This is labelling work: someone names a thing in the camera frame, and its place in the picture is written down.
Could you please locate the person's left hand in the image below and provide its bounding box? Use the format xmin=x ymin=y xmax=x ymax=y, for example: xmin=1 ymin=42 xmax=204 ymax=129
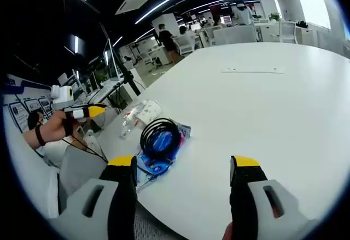
xmin=40 ymin=110 xmax=75 ymax=143

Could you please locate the black tripod stand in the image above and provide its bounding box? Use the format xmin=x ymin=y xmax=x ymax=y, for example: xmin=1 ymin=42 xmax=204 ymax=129
xmin=98 ymin=23 xmax=142 ymax=96

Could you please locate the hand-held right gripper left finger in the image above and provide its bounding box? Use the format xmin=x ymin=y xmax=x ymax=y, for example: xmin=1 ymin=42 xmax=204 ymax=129
xmin=51 ymin=155 xmax=137 ymax=240

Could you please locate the white tissue pack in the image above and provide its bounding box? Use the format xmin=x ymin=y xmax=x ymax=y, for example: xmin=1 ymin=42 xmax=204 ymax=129
xmin=135 ymin=109 xmax=162 ymax=126

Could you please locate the black wristband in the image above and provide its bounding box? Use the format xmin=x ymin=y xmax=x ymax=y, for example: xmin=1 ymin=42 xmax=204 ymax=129
xmin=34 ymin=126 xmax=46 ymax=147

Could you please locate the blue plastic package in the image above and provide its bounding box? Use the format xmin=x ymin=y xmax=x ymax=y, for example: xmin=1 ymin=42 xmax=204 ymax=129
xmin=135 ymin=122 xmax=193 ymax=191

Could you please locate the grey mesh chair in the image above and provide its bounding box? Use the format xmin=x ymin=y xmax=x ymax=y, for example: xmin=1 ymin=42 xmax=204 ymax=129
xmin=133 ymin=203 xmax=194 ymax=240

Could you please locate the grey office chair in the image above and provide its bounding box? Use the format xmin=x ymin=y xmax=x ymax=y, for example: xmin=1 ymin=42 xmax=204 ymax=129
xmin=58 ymin=141 xmax=110 ymax=205

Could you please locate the white table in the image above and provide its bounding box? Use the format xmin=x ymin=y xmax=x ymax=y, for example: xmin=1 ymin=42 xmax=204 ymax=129
xmin=94 ymin=42 xmax=350 ymax=240

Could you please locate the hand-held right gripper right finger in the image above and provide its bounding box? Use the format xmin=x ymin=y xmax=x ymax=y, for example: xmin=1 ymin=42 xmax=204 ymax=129
xmin=229 ymin=155 xmax=324 ymax=240

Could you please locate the wall poster board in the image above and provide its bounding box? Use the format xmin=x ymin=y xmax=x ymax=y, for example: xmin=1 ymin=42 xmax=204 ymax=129
xmin=3 ymin=73 xmax=54 ymax=134

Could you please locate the white table cable cover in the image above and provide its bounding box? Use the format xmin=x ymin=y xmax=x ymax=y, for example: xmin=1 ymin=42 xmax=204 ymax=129
xmin=221 ymin=65 xmax=285 ymax=74

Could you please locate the ceiling air conditioner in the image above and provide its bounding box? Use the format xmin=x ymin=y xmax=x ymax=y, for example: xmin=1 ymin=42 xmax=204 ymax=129
xmin=114 ymin=0 xmax=155 ymax=16

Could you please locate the white office chair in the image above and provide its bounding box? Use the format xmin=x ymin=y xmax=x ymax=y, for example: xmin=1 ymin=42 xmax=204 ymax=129
xmin=174 ymin=35 xmax=196 ymax=56

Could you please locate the black thin cable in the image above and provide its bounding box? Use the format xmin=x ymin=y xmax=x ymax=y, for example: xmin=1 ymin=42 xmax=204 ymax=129
xmin=62 ymin=134 xmax=109 ymax=163

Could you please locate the clear plastic bag with white item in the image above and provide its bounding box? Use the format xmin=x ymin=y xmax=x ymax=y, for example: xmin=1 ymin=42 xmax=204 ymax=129
xmin=119 ymin=99 xmax=162 ymax=139

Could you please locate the computer monitor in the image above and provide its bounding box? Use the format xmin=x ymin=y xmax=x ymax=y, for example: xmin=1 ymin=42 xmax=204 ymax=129
xmin=103 ymin=38 xmax=123 ymax=81

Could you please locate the person's right hand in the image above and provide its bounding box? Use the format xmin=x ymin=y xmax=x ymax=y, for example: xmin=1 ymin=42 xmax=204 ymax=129
xmin=222 ymin=221 xmax=234 ymax=240

